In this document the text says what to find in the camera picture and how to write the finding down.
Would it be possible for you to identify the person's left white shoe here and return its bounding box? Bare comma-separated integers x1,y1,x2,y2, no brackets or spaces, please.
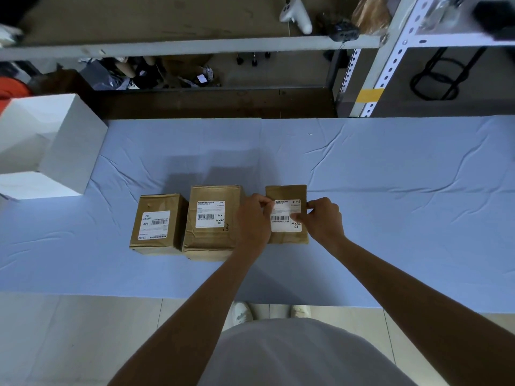
232,301,254,326

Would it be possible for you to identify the person's right hand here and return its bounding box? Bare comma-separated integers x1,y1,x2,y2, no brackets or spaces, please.
289,197,347,250

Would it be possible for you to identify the yellow tape strip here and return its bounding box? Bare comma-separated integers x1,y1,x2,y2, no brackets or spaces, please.
355,88,385,104

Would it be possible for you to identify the white perforated shelf post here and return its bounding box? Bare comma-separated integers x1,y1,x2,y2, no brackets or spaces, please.
349,0,433,118
339,48,362,95

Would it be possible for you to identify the crinkled brown bag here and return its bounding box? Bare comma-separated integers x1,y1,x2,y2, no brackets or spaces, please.
351,0,393,35

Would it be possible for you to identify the person's white shirt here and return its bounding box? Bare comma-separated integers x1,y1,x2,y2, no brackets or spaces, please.
197,317,419,386

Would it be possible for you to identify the white handheld controller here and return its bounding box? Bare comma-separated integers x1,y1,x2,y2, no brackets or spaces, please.
279,0,313,35

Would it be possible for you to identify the black wire stand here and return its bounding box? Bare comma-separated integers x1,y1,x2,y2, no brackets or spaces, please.
409,47,488,102

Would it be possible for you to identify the person's left forearm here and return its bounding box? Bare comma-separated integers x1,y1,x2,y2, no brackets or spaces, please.
106,243,262,386

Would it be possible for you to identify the gray plastic bag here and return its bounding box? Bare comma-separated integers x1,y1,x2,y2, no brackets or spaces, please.
78,60,131,91

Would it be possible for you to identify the small brown cardboard box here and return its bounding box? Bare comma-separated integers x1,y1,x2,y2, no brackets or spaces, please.
264,184,310,245

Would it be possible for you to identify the blue table cloth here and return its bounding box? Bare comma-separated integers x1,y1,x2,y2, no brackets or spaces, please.
0,115,515,314

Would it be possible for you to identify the small black device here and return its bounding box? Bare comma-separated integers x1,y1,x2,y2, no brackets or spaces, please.
326,19,361,42

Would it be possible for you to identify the medium brown cardboard box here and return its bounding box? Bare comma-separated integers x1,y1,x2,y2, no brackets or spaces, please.
129,193,189,256

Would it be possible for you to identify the long gray shelf board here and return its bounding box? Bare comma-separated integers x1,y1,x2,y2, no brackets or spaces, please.
0,35,381,61

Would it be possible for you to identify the white barcode label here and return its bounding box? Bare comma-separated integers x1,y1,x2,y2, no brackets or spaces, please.
195,200,226,229
138,211,171,241
270,198,303,233

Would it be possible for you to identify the person's right forearm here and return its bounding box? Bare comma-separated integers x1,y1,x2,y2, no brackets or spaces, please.
328,236,515,386

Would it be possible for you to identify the black pouch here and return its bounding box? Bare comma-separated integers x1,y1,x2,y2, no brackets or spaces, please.
473,0,515,41

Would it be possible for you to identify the red plastic chair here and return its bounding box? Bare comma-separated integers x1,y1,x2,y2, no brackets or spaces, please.
0,76,32,113

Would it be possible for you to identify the white bin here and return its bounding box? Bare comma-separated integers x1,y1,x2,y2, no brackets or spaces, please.
0,93,108,201

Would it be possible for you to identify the large cardboard box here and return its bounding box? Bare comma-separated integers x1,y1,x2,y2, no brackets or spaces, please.
182,185,244,262

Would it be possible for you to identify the small clear plastic bag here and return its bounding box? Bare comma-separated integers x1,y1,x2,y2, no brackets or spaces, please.
418,0,469,31

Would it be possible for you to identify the white crumpled cloth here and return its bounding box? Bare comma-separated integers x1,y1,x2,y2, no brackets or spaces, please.
0,24,23,47

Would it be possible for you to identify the person's left hand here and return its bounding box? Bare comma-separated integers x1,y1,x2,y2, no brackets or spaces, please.
234,193,276,254

